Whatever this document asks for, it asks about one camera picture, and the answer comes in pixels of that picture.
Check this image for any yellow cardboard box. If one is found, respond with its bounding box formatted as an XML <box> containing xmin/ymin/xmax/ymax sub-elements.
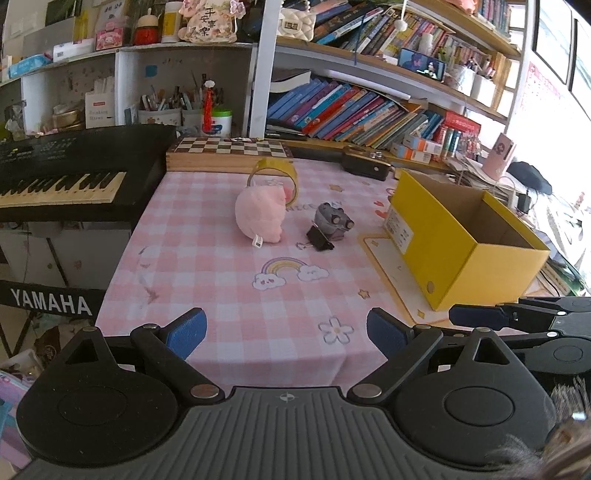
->
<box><xmin>382</xmin><ymin>168</ymin><xmax>551</xmax><ymax>313</ymax></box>

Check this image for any pink checked tablecloth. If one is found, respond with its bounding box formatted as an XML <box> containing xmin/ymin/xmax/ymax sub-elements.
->
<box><xmin>95</xmin><ymin>157</ymin><xmax>555</xmax><ymax>389</ymax></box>

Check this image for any yellow bottle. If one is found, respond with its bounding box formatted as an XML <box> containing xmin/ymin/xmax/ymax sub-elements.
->
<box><xmin>161</xmin><ymin>1</ymin><xmax>184</xmax><ymax>44</ymax></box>

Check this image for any pink plush toy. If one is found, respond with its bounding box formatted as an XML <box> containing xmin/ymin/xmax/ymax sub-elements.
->
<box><xmin>235</xmin><ymin>185</ymin><xmax>293</xmax><ymax>248</ymax></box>

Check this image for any stack of papers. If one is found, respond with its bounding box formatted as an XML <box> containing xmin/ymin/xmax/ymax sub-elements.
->
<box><xmin>445</xmin><ymin>152</ymin><xmax>519</xmax><ymax>205</ymax></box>

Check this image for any dark brown clasp case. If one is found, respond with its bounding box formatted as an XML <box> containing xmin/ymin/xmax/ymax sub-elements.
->
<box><xmin>342</xmin><ymin>144</ymin><xmax>392</xmax><ymax>182</ymax></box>

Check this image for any white paper box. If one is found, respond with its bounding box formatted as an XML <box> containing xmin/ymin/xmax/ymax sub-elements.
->
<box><xmin>84</xmin><ymin>90</ymin><xmax>116</xmax><ymax>129</ymax></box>

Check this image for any white pearl handbag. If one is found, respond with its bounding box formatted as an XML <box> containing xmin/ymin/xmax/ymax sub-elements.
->
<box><xmin>279</xmin><ymin>0</ymin><xmax>317</xmax><ymax>42</ymax></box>

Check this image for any white tub green lid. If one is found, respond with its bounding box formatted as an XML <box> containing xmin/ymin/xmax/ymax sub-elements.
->
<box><xmin>211</xmin><ymin>108</ymin><xmax>233</xmax><ymax>138</ymax></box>

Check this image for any pink cylinder holder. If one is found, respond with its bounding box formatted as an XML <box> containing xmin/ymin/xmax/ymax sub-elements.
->
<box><xmin>481</xmin><ymin>133</ymin><xmax>517</xmax><ymax>181</ymax></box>

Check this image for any black binder clip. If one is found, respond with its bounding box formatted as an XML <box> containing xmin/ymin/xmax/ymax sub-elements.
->
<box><xmin>295</xmin><ymin>225</ymin><xmax>336</xmax><ymax>253</ymax></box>

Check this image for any red bottle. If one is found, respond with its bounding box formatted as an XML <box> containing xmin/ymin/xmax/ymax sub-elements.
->
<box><xmin>202</xmin><ymin>79</ymin><xmax>218</xmax><ymax>137</ymax></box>

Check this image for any red dictionary set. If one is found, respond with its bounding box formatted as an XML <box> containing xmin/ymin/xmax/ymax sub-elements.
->
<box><xmin>441</xmin><ymin>111</ymin><xmax>482</xmax><ymax>160</ymax></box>

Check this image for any row of blue books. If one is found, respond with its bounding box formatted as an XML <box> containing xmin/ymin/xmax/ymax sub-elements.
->
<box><xmin>267</xmin><ymin>76</ymin><xmax>445</xmax><ymax>145</ymax></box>

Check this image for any row of mixed books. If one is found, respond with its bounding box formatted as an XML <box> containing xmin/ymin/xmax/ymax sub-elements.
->
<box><xmin>314</xmin><ymin>0</ymin><xmax>514</xmax><ymax>71</ymax></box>

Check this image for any pink wall poster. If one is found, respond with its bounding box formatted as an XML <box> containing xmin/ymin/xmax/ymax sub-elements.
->
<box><xmin>524</xmin><ymin>62</ymin><xmax>562</xmax><ymax>121</ymax></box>

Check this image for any black electronic keyboard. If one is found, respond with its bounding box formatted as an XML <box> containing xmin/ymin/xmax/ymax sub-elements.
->
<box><xmin>0</xmin><ymin>124</ymin><xmax>177</xmax><ymax>225</ymax></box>

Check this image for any yellow tape roll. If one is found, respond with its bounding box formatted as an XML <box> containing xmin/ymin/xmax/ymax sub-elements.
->
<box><xmin>246</xmin><ymin>158</ymin><xmax>300</xmax><ymax>209</ymax></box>

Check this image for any white bookshelf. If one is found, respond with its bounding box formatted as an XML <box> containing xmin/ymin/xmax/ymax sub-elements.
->
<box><xmin>0</xmin><ymin>0</ymin><xmax>528</xmax><ymax>158</ymax></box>

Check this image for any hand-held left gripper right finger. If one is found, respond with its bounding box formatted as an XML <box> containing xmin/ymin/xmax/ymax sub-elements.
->
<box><xmin>346</xmin><ymin>308</ymin><xmax>530</xmax><ymax>402</ymax></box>

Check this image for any wooden chessboard box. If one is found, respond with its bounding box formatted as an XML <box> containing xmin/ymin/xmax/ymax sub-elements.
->
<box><xmin>165</xmin><ymin>137</ymin><xmax>294</xmax><ymax>174</ymax></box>

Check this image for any black framed wall picture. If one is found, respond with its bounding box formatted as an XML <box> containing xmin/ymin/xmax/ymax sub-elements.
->
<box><xmin>570</xmin><ymin>17</ymin><xmax>591</xmax><ymax>99</ymax></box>
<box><xmin>532</xmin><ymin>0</ymin><xmax>572</xmax><ymax>85</ymax></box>

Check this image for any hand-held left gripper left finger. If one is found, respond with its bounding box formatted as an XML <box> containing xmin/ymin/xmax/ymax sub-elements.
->
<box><xmin>60</xmin><ymin>308</ymin><xmax>226</xmax><ymax>401</ymax></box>

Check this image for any pink blue school bag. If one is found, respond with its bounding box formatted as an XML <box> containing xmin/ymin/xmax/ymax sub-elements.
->
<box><xmin>0</xmin><ymin>367</ymin><xmax>29</xmax><ymax>440</ymax></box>

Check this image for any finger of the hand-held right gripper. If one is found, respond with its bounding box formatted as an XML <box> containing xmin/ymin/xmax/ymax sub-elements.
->
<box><xmin>449</xmin><ymin>297</ymin><xmax>591</xmax><ymax>331</ymax></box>

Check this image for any grey toy car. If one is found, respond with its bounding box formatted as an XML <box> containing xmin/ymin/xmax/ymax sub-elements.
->
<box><xmin>315</xmin><ymin>202</ymin><xmax>356</xmax><ymax>242</ymax></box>

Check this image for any floral cat ornament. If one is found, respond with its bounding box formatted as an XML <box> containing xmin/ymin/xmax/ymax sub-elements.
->
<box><xmin>178</xmin><ymin>0</ymin><xmax>246</xmax><ymax>45</ymax></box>

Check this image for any pen holder with pens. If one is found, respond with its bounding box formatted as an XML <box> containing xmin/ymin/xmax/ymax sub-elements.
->
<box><xmin>139</xmin><ymin>83</ymin><xmax>204</xmax><ymax>127</ymax></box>

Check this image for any pink cartoon card box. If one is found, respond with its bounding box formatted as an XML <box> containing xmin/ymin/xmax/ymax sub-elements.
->
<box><xmin>95</xmin><ymin>25</ymin><xmax>127</xmax><ymax>52</ymax></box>

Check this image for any orange white small box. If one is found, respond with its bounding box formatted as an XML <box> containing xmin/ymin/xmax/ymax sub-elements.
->
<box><xmin>404</xmin><ymin>135</ymin><xmax>444</xmax><ymax>154</ymax></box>
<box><xmin>392</xmin><ymin>144</ymin><xmax>433</xmax><ymax>162</ymax></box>

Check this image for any white pen container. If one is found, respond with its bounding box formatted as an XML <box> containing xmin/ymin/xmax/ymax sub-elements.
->
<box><xmin>450</xmin><ymin>65</ymin><xmax>476</xmax><ymax>96</ymax></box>
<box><xmin>471</xmin><ymin>74</ymin><xmax>498</xmax><ymax>107</ymax></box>

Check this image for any person's right forearm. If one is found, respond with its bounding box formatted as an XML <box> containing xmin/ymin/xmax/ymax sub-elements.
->
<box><xmin>487</xmin><ymin>376</ymin><xmax>591</xmax><ymax>480</ymax></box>

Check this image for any white orange-edged desk mat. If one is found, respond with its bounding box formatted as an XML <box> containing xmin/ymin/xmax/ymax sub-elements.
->
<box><xmin>359</xmin><ymin>233</ymin><xmax>537</xmax><ymax>326</ymax></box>

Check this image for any phone playing video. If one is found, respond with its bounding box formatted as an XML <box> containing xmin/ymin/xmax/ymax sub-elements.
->
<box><xmin>398</xmin><ymin>47</ymin><xmax>448</xmax><ymax>82</ymax></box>

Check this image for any black keyboard stand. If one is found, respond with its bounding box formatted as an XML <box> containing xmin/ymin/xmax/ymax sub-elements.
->
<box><xmin>0</xmin><ymin>222</ymin><xmax>108</xmax><ymax>361</ymax></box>

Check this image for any red jar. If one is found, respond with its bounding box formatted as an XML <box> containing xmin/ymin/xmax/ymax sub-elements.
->
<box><xmin>134</xmin><ymin>8</ymin><xmax>160</xmax><ymax>46</ymax></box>

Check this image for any blue tissue pack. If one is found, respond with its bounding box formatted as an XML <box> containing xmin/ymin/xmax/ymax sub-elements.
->
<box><xmin>7</xmin><ymin>53</ymin><xmax>53</xmax><ymax>79</ymax></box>

